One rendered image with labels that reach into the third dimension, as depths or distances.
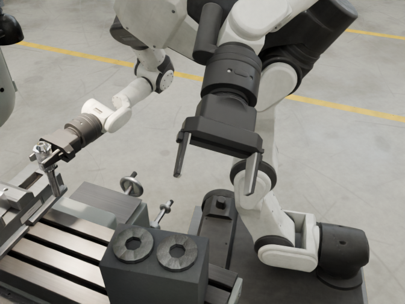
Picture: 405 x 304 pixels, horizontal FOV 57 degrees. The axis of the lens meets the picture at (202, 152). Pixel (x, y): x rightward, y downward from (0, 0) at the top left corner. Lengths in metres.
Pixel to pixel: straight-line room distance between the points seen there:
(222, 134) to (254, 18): 0.19
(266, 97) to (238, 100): 0.40
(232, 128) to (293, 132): 2.58
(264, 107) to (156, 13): 0.34
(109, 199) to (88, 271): 0.49
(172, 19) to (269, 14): 0.30
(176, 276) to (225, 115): 0.40
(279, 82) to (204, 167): 1.82
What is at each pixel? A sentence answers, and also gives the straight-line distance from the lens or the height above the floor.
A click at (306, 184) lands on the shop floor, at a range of 2.67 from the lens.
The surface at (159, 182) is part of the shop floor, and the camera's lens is 2.60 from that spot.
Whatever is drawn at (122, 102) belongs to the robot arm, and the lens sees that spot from 1.25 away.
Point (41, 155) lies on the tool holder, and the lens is 1.12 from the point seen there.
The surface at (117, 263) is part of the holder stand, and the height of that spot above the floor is 1.11.
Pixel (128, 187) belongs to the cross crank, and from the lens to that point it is 1.69.
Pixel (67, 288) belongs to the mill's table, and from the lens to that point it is 1.08.
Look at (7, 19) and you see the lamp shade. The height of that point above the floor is 1.49.
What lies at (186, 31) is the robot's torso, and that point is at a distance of 0.89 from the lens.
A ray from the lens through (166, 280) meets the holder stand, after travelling 0.83.
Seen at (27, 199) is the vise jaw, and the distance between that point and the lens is 1.20.
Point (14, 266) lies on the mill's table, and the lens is 1.17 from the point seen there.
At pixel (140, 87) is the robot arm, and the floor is 1.16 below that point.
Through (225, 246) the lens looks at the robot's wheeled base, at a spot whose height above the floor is 0.59.
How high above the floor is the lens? 1.81
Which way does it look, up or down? 40 degrees down
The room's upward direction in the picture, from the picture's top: straight up
